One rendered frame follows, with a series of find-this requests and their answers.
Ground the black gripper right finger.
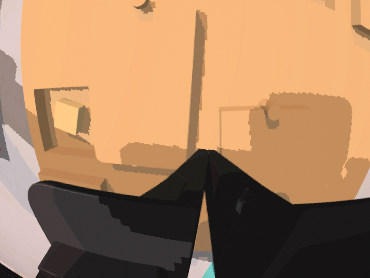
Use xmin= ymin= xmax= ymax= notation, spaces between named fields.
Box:
xmin=204 ymin=150 xmax=370 ymax=278

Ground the light orange square board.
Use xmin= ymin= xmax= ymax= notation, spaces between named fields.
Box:
xmin=20 ymin=0 xmax=370 ymax=204

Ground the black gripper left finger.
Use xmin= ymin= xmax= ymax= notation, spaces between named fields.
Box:
xmin=28 ymin=150 xmax=209 ymax=278

